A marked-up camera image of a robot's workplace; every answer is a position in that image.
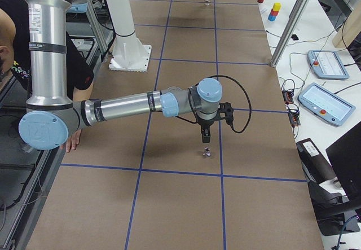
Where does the far blue teach pendant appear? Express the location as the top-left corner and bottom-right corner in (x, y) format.
(307, 50), (350, 80)

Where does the red toy block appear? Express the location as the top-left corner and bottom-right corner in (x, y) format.
(269, 9), (279, 18)

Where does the blue teach pendant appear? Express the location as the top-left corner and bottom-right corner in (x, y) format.
(307, 50), (350, 80)
(298, 83), (356, 126)

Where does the person hand on table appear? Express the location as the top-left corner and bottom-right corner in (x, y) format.
(60, 129), (82, 153)

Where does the orange circuit board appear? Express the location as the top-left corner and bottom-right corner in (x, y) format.
(282, 90), (300, 128)

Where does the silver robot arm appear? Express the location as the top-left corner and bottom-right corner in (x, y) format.
(19, 0), (225, 150)

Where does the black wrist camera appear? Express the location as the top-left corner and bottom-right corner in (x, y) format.
(217, 102), (234, 126)

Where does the small black box device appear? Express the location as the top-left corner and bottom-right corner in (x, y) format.
(291, 34), (299, 41)

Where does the yellow toy block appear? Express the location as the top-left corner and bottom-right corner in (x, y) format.
(272, 2), (281, 12)

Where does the aluminium frame post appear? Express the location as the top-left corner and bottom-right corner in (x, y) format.
(270, 0), (309, 68)

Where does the black monitor screen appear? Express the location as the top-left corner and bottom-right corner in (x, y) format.
(326, 123), (360, 200)

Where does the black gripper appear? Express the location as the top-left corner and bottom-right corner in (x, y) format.
(196, 113), (220, 143)

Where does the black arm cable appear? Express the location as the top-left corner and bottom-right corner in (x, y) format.
(174, 75), (252, 134)

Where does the blue toy block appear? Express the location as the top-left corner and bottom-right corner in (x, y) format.
(267, 15), (276, 21)

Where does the chrome angle pipe fitting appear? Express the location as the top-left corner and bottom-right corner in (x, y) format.
(202, 147), (212, 157)

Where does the near blue teach pendant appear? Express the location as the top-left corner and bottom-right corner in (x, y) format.
(298, 83), (356, 126)

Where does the standing person black shirt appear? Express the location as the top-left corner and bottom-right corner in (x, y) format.
(1, 0), (94, 150)

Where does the black label printer box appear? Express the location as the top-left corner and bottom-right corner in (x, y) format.
(296, 138), (336, 183)

